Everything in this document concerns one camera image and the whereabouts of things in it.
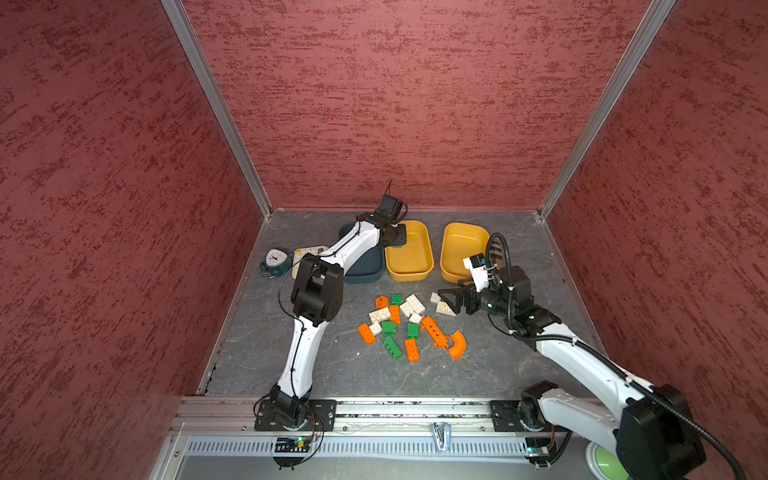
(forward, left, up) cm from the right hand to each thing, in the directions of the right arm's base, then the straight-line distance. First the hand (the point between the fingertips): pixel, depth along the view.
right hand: (448, 293), depth 81 cm
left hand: (+23, +13, -5) cm, 27 cm away
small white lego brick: (-4, +21, -14) cm, 25 cm away
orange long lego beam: (-6, +4, -13) cm, 15 cm away
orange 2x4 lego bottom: (-11, +10, -14) cm, 21 cm away
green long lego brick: (-10, +16, -12) cm, 22 cm away
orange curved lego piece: (-10, -4, -14) cm, 18 cm away
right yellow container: (+28, -9, -13) cm, 32 cm away
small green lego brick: (+5, +14, -13) cm, 20 cm away
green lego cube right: (-6, +10, -13) cm, 17 cm away
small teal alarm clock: (+17, +54, -7) cm, 57 cm away
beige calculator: (+25, +49, -12) cm, 57 cm away
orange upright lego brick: (+1, +15, -13) cm, 20 cm away
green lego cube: (-4, +17, -13) cm, 22 cm away
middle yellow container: (+19, +8, -12) cm, 24 cm away
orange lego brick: (-6, +24, -14) cm, 28 cm away
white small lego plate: (-1, +9, -14) cm, 17 cm away
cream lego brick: (0, +20, -14) cm, 24 cm away
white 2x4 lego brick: (+3, +9, -13) cm, 16 cm away
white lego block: (+3, +11, -13) cm, 18 cm away
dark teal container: (+18, +23, -14) cm, 32 cm away
